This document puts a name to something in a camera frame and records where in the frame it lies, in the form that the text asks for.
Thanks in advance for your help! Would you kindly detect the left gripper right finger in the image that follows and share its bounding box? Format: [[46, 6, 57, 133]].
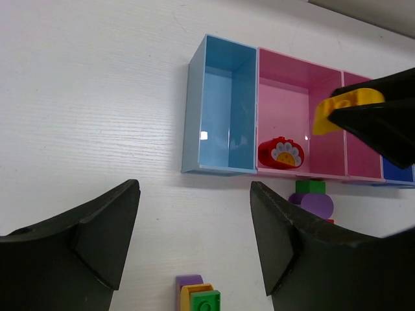
[[250, 181, 414, 310]]

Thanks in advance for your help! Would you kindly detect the purple green red lego stack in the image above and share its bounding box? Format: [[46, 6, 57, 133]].
[[288, 179, 335, 224]]

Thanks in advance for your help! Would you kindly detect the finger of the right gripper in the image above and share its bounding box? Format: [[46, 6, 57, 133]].
[[329, 68, 414, 168]]

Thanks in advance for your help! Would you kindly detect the left light blue bin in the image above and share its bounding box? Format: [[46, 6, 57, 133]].
[[181, 34, 257, 176]]

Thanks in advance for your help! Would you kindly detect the large pink bin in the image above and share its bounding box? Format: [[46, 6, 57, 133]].
[[257, 48, 346, 180]]

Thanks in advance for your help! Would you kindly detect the green purple yellow lego stack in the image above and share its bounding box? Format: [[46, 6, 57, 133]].
[[175, 274, 221, 311]]

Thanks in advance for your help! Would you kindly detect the yellow curved lego brick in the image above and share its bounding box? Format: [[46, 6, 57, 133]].
[[313, 87, 386, 136]]

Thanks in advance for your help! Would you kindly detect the narrow pink bin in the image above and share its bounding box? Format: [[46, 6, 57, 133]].
[[342, 70, 386, 184]]

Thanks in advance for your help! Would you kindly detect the dark blue bin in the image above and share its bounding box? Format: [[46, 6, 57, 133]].
[[381, 157, 414, 189]]

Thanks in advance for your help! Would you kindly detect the red flower lego brick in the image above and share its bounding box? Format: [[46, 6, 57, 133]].
[[257, 137, 305, 170]]

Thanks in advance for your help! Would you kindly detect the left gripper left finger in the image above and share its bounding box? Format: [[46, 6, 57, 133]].
[[1, 179, 141, 310]]

